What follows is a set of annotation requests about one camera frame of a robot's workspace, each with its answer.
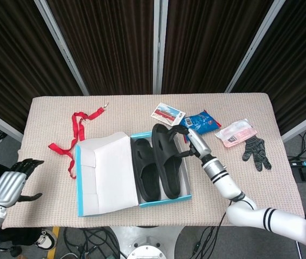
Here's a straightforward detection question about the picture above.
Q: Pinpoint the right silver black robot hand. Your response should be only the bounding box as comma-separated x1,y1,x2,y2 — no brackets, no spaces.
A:
167,124,213,162

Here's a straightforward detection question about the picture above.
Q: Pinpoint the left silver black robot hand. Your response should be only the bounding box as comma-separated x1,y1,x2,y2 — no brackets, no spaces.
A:
0,159,45,208

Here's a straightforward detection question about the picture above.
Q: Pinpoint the black rubber slipper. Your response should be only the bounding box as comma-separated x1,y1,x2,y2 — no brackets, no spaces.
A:
130,139,161,202
151,123,184,200

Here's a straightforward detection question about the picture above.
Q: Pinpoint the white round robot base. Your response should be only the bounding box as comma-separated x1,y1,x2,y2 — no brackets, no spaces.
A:
109,225,184,259

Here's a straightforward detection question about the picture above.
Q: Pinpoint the teal white cardboard shoe box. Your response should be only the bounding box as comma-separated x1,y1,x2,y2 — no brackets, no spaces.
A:
74,131,192,217

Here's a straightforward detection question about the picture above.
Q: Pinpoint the blue snack packet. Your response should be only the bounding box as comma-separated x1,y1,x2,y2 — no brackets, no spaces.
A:
179,108,222,143

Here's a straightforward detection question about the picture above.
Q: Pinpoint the pink white plastic packet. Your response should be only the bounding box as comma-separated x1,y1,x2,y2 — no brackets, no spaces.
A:
214,120,258,148

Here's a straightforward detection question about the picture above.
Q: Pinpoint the picture postcard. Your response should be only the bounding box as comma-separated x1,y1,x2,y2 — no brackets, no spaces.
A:
150,102,186,127

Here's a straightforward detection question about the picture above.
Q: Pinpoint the black grey striped glove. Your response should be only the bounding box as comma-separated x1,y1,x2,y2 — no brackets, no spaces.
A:
241,136,272,172

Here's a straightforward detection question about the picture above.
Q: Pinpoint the beige woven table cloth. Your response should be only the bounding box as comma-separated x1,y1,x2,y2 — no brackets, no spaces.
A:
1,93,304,229

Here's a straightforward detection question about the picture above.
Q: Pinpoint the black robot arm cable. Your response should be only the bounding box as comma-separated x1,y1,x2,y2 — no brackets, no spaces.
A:
217,192,247,230

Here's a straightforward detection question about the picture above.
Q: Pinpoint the red lanyard with metal clip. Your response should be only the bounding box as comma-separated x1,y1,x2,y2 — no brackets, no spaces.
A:
47,103,110,180

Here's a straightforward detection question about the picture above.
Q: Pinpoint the black cable with inline switch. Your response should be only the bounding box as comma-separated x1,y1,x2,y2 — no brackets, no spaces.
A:
189,226,218,259

